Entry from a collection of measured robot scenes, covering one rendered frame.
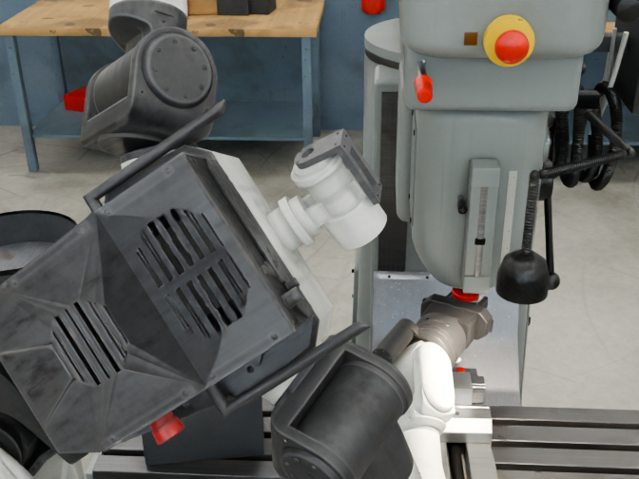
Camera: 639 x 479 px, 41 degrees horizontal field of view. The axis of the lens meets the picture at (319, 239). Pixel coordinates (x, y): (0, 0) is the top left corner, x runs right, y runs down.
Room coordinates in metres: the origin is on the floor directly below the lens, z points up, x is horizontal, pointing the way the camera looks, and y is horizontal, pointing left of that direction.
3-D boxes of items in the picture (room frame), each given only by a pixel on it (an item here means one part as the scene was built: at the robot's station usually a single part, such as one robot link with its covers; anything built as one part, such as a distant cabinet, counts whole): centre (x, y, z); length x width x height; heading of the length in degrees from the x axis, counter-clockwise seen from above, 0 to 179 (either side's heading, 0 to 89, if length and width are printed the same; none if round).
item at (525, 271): (1.04, -0.28, 1.44); 0.07 x 0.07 x 0.06
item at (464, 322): (1.18, -0.21, 1.24); 0.13 x 0.12 x 0.10; 61
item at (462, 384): (1.27, -0.24, 1.05); 0.06 x 0.05 x 0.06; 87
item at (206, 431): (1.28, 0.22, 1.03); 0.22 x 0.12 x 0.20; 97
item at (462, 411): (1.21, -0.24, 1.02); 0.12 x 0.06 x 0.04; 87
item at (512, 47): (1.01, -0.23, 1.76); 0.04 x 0.03 x 0.04; 86
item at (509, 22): (1.04, -0.23, 1.76); 0.06 x 0.02 x 0.06; 86
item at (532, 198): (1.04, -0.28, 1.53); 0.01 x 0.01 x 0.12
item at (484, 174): (1.15, -0.24, 1.45); 0.04 x 0.04 x 0.21; 86
